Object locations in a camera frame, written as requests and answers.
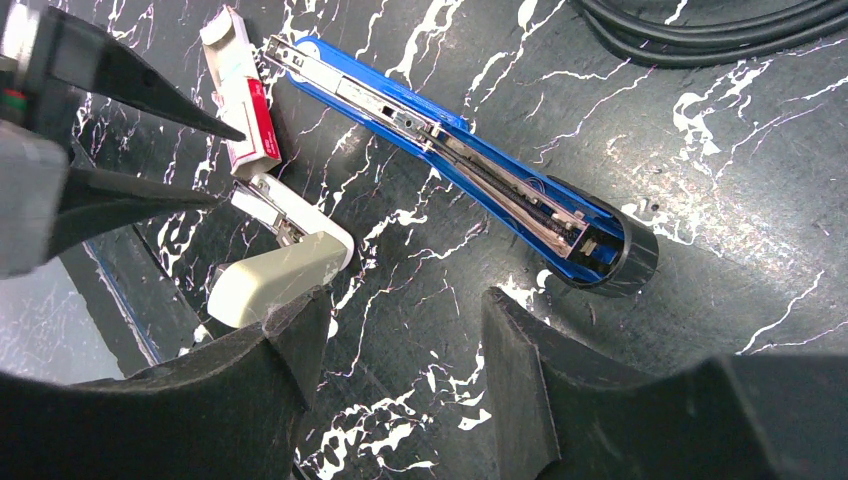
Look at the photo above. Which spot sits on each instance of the blue stapler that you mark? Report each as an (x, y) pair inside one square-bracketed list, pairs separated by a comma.
[(589, 244)]

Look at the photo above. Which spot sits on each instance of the beige small stapler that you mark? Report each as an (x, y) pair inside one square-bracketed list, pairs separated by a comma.
[(311, 250)]

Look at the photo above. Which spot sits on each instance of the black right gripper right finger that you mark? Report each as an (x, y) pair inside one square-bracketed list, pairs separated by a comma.
[(564, 411)]

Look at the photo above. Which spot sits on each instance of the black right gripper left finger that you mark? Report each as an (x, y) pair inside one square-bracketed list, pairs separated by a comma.
[(231, 409)]

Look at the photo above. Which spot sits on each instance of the red white staple box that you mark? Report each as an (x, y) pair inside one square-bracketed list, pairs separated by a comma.
[(240, 94)]

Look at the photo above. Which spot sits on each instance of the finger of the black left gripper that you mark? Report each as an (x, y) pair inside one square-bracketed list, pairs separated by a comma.
[(87, 57), (96, 201)]

